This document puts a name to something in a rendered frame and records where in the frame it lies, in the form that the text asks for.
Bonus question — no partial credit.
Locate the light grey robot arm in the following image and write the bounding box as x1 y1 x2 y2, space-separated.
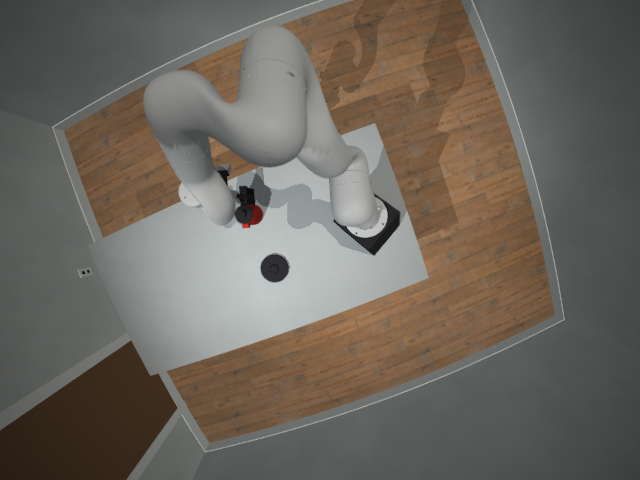
143 26 388 238

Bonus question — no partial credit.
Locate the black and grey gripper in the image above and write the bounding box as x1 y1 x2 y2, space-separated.
230 190 248 205

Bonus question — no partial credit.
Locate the black round disk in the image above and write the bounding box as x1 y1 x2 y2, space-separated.
260 254 289 283

